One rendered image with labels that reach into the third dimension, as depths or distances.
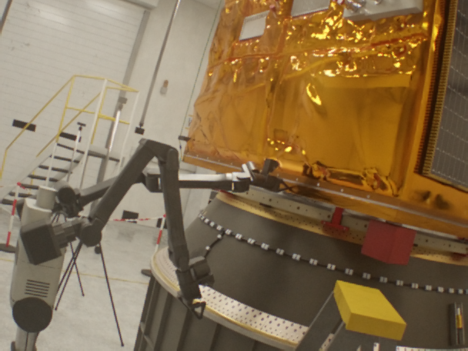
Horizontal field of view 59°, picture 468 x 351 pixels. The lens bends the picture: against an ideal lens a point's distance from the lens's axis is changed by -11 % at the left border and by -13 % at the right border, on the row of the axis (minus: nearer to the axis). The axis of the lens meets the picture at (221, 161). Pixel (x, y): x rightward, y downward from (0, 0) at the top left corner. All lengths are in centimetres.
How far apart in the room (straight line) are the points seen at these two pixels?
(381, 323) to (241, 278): 103
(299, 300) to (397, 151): 74
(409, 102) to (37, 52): 834
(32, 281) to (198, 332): 82
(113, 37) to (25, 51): 191
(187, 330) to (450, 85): 157
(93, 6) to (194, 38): 245
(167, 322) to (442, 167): 148
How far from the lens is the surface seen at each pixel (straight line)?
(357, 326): 115
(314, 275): 198
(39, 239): 151
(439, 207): 188
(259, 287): 201
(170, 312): 232
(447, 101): 177
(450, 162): 181
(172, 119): 1019
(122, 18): 987
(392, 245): 170
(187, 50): 1038
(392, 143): 168
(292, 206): 208
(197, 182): 199
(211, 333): 208
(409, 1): 185
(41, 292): 176
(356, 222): 202
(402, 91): 173
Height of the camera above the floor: 178
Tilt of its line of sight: 1 degrees up
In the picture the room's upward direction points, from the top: 15 degrees clockwise
